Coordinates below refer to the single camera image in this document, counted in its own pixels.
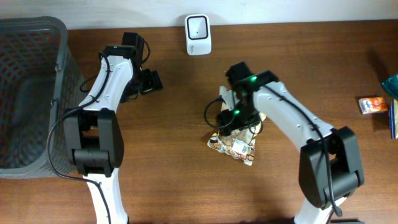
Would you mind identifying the beige PanTree snack pouch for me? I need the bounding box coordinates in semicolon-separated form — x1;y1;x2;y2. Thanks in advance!
207;113;266;166

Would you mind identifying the small orange snack packet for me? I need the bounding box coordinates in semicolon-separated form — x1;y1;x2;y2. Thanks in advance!
358;96;388;114

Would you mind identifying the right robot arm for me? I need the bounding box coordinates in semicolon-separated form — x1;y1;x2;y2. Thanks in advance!
217;62;364;223

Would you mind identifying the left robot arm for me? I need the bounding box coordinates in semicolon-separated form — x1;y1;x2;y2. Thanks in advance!
61;32;163;223

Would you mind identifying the white barcode scanner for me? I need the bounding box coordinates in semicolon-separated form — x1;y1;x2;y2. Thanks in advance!
185;14;211;56

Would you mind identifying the grey plastic mesh basket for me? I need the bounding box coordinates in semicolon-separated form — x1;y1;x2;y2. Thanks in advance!
1;16;85;179

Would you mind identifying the right black cable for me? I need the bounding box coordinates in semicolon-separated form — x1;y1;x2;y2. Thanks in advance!
203;96;265;135

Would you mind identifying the black cable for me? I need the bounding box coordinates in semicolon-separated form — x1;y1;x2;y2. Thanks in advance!
45;51;113;224
203;96;265;135

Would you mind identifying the left black cable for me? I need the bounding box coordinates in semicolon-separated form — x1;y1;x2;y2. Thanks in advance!
45;51;113;224

